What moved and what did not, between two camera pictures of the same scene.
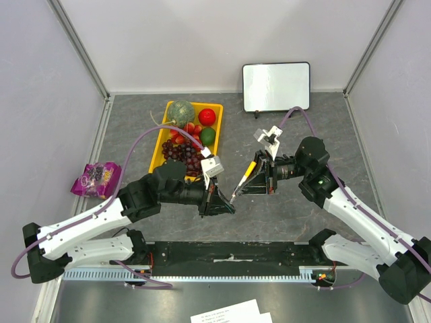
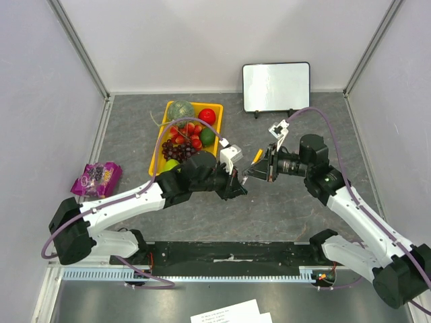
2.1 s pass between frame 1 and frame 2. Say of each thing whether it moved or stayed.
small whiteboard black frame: stayed
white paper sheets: stayed
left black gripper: moved
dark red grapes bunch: stayed
